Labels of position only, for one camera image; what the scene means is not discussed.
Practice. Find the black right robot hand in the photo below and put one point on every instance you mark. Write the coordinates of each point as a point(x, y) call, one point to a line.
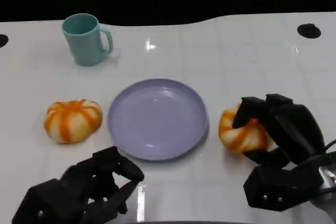
point(294, 129)

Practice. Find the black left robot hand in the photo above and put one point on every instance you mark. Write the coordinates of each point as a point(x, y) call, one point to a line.
point(105, 167)

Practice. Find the orange white toy bread roll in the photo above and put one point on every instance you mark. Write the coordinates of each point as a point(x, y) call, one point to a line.
point(236, 136)
point(72, 123)

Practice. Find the lilac plate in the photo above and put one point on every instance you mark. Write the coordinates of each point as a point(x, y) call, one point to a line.
point(157, 119)

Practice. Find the pale green mug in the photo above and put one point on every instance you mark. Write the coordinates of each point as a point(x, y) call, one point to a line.
point(84, 41)

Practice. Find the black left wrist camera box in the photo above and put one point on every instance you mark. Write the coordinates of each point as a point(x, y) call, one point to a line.
point(44, 203)

